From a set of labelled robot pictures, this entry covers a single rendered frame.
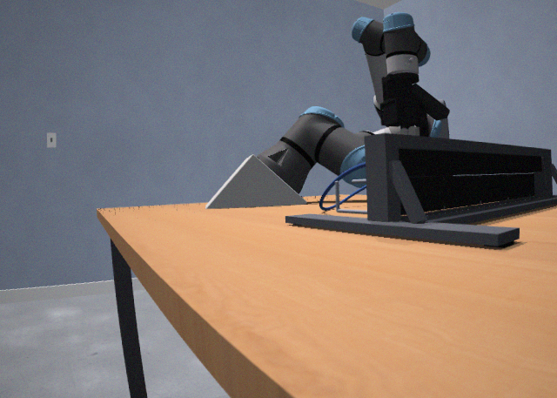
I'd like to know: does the dark blue cable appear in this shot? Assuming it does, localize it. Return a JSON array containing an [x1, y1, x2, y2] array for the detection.
[[319, 162, 366, 211]]

